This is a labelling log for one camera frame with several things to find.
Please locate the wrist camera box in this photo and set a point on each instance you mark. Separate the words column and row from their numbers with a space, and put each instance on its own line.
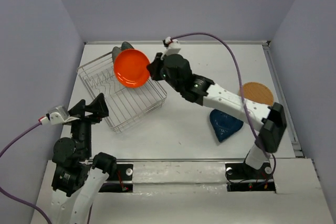
column 172, row 46
column 58, row 115

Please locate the dark blue leaf dish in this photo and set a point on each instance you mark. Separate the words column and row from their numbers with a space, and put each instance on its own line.
column 224, row 125

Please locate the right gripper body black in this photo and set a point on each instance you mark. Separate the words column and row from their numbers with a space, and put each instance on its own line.
column 157, row 74

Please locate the grey deer plate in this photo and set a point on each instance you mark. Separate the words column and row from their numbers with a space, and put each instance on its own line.
column 115, row 52

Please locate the orange plate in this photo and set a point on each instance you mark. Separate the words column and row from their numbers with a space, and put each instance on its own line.
column 130, row 68

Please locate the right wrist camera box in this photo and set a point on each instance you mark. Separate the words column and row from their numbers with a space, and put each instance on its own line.
column 172, row 46

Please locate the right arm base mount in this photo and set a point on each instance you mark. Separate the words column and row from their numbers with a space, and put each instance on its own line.
column 243, row 178

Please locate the wire dish rack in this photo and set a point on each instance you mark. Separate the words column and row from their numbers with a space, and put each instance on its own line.
column 126, row 105

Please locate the teal glazed plate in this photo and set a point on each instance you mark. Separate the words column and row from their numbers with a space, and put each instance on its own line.
column 126, row 45

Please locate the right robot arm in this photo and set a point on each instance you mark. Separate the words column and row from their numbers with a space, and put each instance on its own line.
column 268, row 121

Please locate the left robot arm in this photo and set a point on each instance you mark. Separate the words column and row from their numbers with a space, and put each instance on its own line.
column 78, row 175

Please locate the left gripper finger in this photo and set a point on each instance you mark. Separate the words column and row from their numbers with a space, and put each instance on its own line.
column 78, row 110
column 98, row 107

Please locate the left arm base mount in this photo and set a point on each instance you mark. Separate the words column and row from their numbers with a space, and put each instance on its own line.
column 120, row 181

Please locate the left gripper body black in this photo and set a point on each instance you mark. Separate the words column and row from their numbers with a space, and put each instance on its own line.
column 83, row 128

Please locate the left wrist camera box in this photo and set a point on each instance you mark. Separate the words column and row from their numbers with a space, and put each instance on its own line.
column 58, row 115

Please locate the woven bamboo plate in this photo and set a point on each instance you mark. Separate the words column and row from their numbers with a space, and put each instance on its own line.
column 258, row 92

